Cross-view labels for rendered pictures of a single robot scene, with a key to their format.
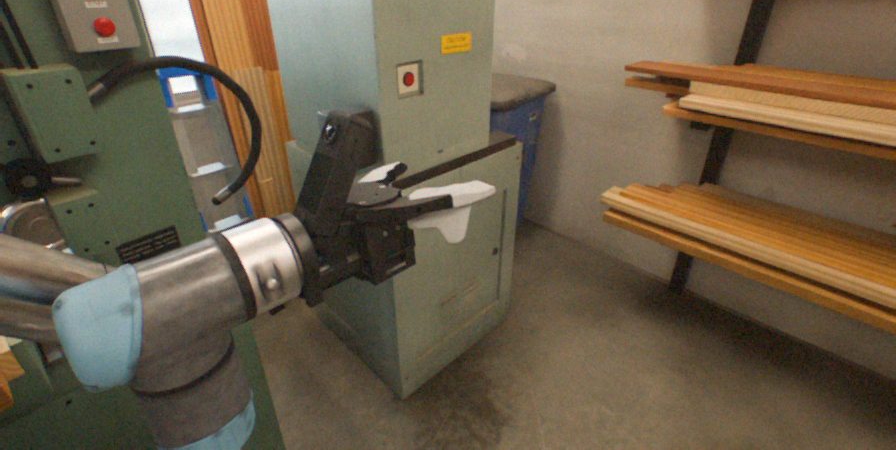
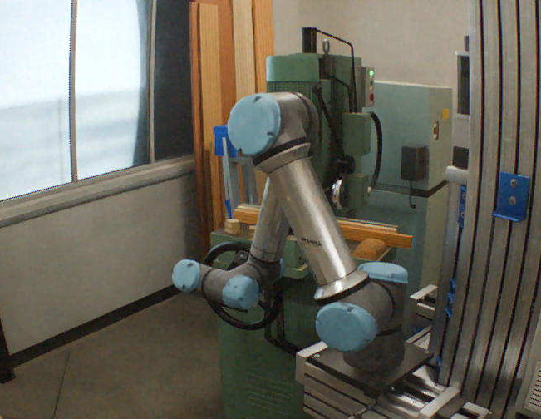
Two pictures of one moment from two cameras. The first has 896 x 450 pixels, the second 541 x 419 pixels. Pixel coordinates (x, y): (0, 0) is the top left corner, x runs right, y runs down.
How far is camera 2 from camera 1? 1.74 m
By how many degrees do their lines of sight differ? 16
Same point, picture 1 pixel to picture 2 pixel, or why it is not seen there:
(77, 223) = (365, 189)
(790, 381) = not seen: outside the picture
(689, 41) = not seen: hidden behind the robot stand
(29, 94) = (364, 123)
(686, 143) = not seen: hidden behind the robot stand
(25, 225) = (341, 190)
